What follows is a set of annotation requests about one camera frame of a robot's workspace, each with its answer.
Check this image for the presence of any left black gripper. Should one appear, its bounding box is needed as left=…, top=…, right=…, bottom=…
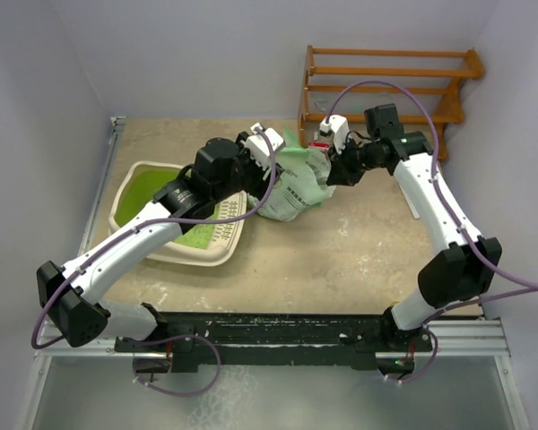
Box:
left=213, top=133, right=282, bottom=203

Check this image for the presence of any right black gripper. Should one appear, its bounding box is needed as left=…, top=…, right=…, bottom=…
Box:
left=329, top=135, right=385, bottom=187

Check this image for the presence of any green cat litter bag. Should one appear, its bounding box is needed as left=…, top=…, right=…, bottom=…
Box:
left=256, top=127, right=335, bottom=222

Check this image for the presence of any white bag clip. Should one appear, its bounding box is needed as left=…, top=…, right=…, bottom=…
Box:
left=400, top=185, right=420, bottom=219

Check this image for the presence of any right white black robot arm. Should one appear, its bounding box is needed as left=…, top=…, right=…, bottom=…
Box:
left=319, top=104, right=502, bottom=350

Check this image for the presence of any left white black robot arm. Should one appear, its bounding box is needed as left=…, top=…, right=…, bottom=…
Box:
left=37, top=127, right=284, bottom=351

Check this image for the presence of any red white small box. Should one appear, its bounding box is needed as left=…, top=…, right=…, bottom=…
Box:
left=308, top=142, right=330, bottom=151

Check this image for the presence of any beige litter box green liner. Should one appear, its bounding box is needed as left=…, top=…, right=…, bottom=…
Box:
left=108, top=160, right=244, bottom=267

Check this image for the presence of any wooden shoe rack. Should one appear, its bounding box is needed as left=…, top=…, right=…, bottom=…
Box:
left=297, top=45, right=485, bottom=160

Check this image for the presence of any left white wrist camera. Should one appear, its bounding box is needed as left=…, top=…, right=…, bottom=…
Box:
left=244, top=123, right=286, bottom=170

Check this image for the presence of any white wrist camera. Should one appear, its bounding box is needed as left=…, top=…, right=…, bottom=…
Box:
left=244, top=123, right=286, bottom=170
left=319, top=115, right=350, bottom=154

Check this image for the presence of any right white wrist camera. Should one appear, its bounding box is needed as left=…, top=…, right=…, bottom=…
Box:
left=319, top=115, right=350, bottom=154

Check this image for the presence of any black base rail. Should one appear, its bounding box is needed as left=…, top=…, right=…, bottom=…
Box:
left=115, top=312, right=433, bottom=374

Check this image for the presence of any aluminium frame rail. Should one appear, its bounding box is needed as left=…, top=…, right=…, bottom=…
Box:
left=37, top=320, right=510, bottom=357

